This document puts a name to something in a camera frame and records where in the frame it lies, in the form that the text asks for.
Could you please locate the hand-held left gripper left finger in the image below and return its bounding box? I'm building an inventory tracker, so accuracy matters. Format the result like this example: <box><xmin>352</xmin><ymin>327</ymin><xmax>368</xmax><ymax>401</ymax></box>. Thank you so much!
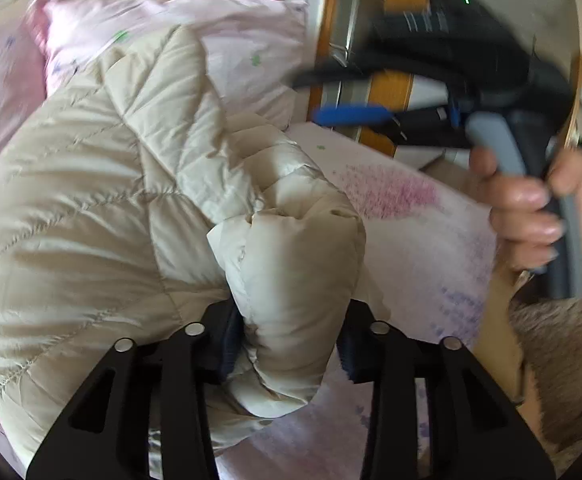
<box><xmin>26</xmin><ymin>302</ymin><xmax>245</xmax><ymax>480</ymax></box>

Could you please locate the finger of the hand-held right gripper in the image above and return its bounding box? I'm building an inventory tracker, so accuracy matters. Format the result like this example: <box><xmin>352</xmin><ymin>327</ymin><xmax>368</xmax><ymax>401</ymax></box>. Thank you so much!
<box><xmin>313</xmin><ymin>103</ymin><xmax>472</xmax><ymax>150</ymax></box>
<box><xmin>291</xmin><ymin>54</ymin><xmax>449</xmax><ymax>98</ymax></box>

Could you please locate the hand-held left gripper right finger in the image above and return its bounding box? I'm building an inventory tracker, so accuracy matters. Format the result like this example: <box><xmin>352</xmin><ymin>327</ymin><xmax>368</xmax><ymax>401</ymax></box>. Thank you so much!
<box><xmin>336</xmin><ymin>300</ymin><xmax>557</xmax><ymax>480</ymax></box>

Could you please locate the beige quilted down jacket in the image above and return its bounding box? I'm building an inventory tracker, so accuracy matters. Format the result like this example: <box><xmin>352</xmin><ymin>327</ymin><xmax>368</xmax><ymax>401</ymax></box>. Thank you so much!
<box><xmin>0</xmin><ymin>25</ymin><xmax>387</xmax><ymax>471</ymax></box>

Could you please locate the person's right forearm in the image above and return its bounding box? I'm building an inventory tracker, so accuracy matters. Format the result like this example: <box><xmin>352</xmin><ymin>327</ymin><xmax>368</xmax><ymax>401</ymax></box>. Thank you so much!
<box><xmin>508</xmin><ymin>195</ymin><xmax>582</xmax><ymax>466</ymax></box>

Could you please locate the person's right hand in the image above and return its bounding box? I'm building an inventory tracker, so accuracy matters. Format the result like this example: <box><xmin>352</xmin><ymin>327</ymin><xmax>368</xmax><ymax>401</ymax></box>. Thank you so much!
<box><xmin>468</xmin><ymin>145</ymin><xmax>582</xmax><ymax>273</ymax></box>

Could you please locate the pink floral pillow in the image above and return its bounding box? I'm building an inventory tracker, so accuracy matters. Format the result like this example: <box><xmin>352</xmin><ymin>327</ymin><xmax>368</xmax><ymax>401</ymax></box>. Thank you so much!
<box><xmin>28</xmin><ymin>0</ymin><xmax>309</xmax><ymax>131</ymax></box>

